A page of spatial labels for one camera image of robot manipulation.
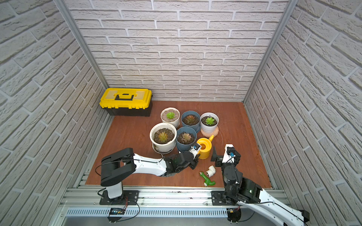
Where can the yellow black toolbox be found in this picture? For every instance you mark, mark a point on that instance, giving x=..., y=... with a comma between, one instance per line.
x=127, y=102

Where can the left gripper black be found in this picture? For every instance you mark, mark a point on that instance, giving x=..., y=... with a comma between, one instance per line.
x=191, y=158

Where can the large white pot succulent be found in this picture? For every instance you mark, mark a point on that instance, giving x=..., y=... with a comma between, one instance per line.
x=163, y=137

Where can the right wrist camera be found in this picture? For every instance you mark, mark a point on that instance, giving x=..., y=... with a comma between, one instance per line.
x=231, y=155

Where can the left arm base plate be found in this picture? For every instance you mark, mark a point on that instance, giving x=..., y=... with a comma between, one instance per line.
x=127, y=195

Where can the controller board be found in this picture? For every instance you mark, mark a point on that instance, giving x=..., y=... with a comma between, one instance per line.
x=234, y=215
x=115, y=214

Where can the right controller board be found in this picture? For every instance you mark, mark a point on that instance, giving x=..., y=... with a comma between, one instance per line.
x=234, y=215

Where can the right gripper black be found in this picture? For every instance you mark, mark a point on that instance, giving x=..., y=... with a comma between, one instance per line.
x=215, y=157

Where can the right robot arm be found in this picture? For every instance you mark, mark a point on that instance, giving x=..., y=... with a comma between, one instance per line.
x=242, y=192

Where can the white pot green succulent back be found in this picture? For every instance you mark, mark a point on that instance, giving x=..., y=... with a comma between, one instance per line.
x=171, y=115

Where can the blue pot succulent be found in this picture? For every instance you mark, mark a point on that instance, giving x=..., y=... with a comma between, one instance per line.
x=185, y=139
x=191, y=119

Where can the blue pot succulent front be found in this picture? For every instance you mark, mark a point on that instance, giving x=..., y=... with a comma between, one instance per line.
x=185, y=139

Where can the aluminium rail frame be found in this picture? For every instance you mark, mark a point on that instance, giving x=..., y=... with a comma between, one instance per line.
x=84, y=201

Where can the white pot green succulent right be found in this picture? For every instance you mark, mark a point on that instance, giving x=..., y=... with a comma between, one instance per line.
x=209, y=121

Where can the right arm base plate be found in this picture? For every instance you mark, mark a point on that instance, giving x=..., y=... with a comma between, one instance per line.
x=223, y=198

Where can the blue pot succulent back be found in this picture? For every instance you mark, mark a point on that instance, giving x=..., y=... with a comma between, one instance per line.
x=191, y=119

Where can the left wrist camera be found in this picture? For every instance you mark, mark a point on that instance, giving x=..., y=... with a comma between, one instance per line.
x=195, y=149

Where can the yellow watering can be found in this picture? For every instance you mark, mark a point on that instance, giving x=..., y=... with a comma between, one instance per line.
x=206, y=146

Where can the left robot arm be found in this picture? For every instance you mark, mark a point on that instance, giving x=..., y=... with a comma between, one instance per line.
x=118, y=166

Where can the green pipe fitting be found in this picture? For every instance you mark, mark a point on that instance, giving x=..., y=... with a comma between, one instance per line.
x=207, y=181

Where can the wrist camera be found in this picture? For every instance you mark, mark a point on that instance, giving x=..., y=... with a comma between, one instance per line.
x=195, y=149
x=231, y=155

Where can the left controller board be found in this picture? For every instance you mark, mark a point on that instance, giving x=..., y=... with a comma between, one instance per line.
x=115, y=214

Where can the white pot green succulent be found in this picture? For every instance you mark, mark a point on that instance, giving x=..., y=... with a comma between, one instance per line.
x=209, y=121
x=171, y=115

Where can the white pipe elbow fitting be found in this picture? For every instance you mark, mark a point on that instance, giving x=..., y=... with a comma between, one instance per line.
x=211, y=171

